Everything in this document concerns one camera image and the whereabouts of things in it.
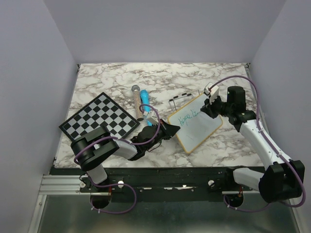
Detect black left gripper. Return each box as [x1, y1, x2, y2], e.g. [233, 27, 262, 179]
[144, 119, 180, 151]

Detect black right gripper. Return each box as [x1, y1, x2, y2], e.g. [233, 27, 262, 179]
[201, 93, 233, 119]

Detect yellow framed whiteboard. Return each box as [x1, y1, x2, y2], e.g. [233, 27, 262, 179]
[168, 94, 223, 153]

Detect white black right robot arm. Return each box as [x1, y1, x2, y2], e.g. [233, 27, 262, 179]
[200, 83, 306, 203]

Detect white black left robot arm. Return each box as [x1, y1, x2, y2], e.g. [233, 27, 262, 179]
[70, 120, 181, 192]

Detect blue toy microphone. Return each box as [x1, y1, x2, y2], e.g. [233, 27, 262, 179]
[139, 89, 156, 127]

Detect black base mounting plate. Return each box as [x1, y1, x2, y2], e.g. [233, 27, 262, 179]
[42, 167, 259, 203]

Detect black white chessboard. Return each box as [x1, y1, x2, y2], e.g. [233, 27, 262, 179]
[59, 92, 139, 141]

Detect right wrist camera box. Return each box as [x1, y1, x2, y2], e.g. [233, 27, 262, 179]
[204, 83, 219, 104]

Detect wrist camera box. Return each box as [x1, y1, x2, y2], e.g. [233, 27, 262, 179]
[204, 83, 219, 104]
[146, 110, 159, 126]

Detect metal wire whiteboard stand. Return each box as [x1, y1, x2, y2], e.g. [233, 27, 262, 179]
[168, 89, 200, 112]

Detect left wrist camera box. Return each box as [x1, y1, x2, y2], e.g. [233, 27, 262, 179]
[146, 110, 159, 126]

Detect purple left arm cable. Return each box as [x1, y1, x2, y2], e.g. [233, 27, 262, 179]
[72, 104, 161, 214]

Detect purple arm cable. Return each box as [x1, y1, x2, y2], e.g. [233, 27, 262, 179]
[210, 75, 306, 212]
[72, 104, 161, 214]

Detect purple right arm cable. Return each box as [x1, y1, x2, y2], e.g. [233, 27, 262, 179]
[210, 75, 306, 212]

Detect aluminium frame rail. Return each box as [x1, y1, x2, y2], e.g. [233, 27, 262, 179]
[31, 173, 296, 233]

